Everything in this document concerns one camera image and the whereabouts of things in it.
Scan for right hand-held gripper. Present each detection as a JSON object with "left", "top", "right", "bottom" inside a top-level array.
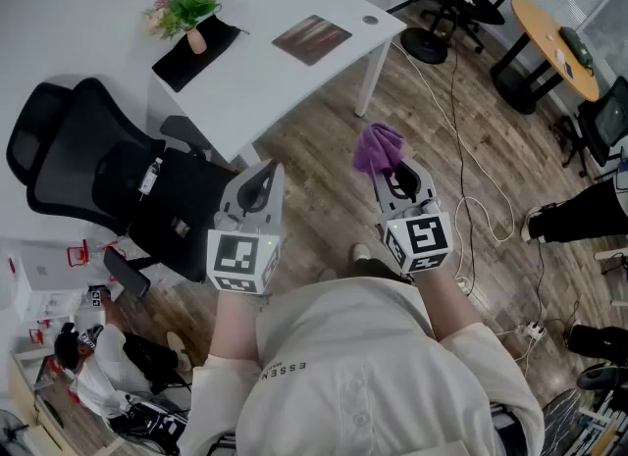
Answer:
[{"left": 371, "top": 158, "right": 455, "bottom": 275}]

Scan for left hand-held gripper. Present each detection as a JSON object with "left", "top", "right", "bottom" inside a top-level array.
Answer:
[{"left": 206, "top": 158, "right": 286, "bottom": 297}]

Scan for purple cloth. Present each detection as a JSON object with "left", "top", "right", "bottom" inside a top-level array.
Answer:
[{"left": 352, "top": 122, "right": 406, "bottom": 188}]

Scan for brown striped mat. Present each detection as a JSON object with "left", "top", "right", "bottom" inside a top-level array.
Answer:
[{"left": 271, "top": 14, "right": 354, "bottom": 68}]

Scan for person's right forearm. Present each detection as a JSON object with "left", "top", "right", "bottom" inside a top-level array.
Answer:
[{"left": 414, "top": 266, "right": 485, "bottom": 343}]

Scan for person's left forearm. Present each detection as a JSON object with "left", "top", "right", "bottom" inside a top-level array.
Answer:
[{"left": 208, "top": 289, "right": 262, "bottom": 363}]

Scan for white desk leg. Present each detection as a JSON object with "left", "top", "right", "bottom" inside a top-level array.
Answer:
[
  {"left": 238, "top": 142, "right": 262, "bottom": 170},
  {"left": 354, "top": 36, "right": 394, "bottom": 118}
]

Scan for person's light shoe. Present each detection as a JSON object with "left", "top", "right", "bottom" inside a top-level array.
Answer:
[{"left": 349, "top": 242, "right": 372, "bottom": 268}]

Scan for person's black trousers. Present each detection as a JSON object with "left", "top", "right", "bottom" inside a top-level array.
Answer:
[{"left": 317, "top": 256, "right": 409, "bottom": 284}]

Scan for clear water bottle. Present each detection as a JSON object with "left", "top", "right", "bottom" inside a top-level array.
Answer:
[{"left": 137, "top": 157, "right": 165, "bottom": 197}]

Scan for pink vase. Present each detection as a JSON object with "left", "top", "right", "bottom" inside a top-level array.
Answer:
[{"left": 185, "top": 25, "right": 208, "bottom": 55}]

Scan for person's white shirt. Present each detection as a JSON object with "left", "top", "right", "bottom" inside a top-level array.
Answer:
[{"left": 178, "top": 276, "right": 547, "bottom": 456}]

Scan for black office chair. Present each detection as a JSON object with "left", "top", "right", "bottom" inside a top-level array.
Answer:
[{"left": 5, "top": 76, "right": 239, "bottom": 298}]

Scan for white power strip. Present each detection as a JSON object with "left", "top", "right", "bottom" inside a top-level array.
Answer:
[{"left": 516, "top": 322, "right": 548, "bottom": 340}]

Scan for black swivel chair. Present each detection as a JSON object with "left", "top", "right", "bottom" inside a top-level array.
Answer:
[{"left": 420, "top": 0, "right": 512, "bottom": 56}]

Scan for green artificial plant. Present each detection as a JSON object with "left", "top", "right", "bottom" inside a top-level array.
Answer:
[{"left": 141, "top": 0, "right": 223, "bottom": 41}]

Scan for black mesh chair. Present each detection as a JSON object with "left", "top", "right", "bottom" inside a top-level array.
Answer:
[{"left": 552, "top": 76, "right": 628, "bottom": 179}]

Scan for round wooden table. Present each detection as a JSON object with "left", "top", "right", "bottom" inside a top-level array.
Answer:
[{"left": 490, "top": 0, "right": 602, "bottom": 117}]

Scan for green pouch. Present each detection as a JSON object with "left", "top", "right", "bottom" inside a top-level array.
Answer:
[{"left": 558, "top": 25, "right": 596, "bottom": 72}]

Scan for black electronic equipment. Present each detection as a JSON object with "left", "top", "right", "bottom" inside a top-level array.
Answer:
[{"left": 109, "top": 393, "right": 190, "bottom": 453}]

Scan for white cable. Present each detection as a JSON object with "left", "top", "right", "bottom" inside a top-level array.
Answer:
[{"left": 391, "top": 40, "right": 516, "bottom": 245}]

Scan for black cable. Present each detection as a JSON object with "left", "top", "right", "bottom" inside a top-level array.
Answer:
[{"left": 446, "top": 0, "right": 477, "bottom": 298}]

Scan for white box with red handles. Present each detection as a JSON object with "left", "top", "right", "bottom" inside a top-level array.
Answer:
[{"left": 0, "top": 236, "right": 130, "bottom": 329}]

